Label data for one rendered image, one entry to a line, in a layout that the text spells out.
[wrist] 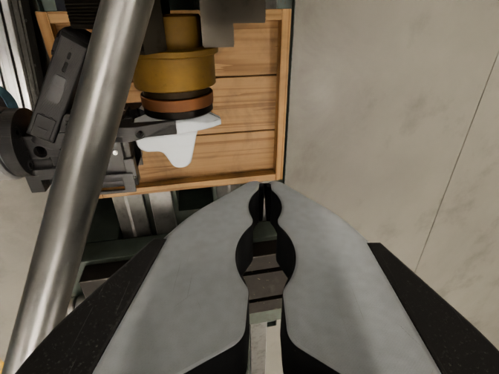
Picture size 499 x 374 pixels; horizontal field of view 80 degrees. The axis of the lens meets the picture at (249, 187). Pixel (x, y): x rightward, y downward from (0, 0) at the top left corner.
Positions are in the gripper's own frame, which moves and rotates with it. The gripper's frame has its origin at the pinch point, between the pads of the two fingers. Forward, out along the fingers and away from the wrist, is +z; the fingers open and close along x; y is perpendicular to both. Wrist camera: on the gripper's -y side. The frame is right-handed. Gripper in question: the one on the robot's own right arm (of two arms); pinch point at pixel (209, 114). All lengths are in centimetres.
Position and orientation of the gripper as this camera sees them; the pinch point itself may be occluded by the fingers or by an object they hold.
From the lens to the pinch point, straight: 34.9
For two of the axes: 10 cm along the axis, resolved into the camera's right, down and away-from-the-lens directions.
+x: 1.9, 5.0, -8.4
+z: 9.8, -0.9, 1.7
